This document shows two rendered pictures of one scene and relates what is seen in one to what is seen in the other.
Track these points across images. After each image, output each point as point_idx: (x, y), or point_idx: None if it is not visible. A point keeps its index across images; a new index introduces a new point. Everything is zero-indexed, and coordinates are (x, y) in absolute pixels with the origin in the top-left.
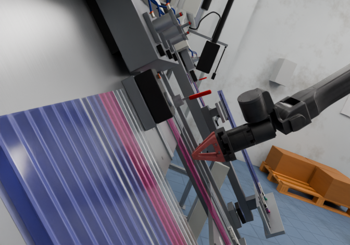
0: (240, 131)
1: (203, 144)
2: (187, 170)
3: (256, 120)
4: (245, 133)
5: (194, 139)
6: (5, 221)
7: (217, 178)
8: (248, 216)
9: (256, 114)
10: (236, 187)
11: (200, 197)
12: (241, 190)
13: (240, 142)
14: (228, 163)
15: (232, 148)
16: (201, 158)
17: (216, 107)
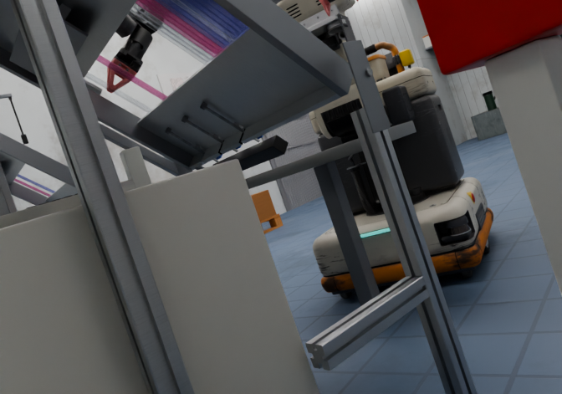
0: (128, 45)
1: (110, 72)
2: (113, 124)
3: (131, 28)
4: (131, 44)
5: (96, 93)
6: None
7: (137, 164)
8: None
9: (128, 22)
10: (159, 159)
11: (142, 139)
12: (164, 158)
13: (134, 52)
14: (133, 143)
15: (133, 55)
16: (118, 85)
17: None
